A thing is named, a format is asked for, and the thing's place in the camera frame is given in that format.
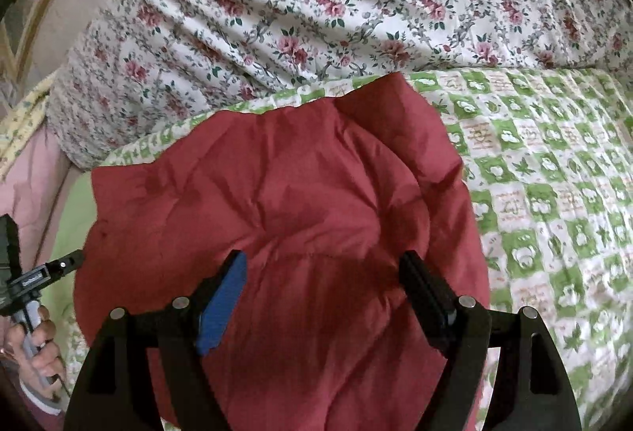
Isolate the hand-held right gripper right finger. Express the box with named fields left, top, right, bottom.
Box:
left=398, top=251, right=582, bottom=431

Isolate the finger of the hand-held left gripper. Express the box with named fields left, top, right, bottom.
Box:
left=44, top=250, right=85, bottom=282

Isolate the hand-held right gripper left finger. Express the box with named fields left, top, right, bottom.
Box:
left=64, top=250, right=248, bottom=431

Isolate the red quilted jacket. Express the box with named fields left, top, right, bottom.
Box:
left=73, top=71, right=491, bottom=431

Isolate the person's left forearm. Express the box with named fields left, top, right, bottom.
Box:
left=10, top=382, right=67, bottom=419

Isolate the person's left hand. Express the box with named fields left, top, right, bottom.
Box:
left=4, top=305, right=66, bottom=395

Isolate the light green sheet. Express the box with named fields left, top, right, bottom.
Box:
left=37, top=171, right=100, bottom=313

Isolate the pink blanket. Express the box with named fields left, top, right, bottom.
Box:
left=0, top=129, right=75, bottom=264

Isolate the yellow floral cloth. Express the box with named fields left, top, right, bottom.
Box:
left=0, top=70, right=60, bottom=180

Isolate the green checkered blanket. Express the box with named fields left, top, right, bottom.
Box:
left=101, top=65, right=633, bottom=431

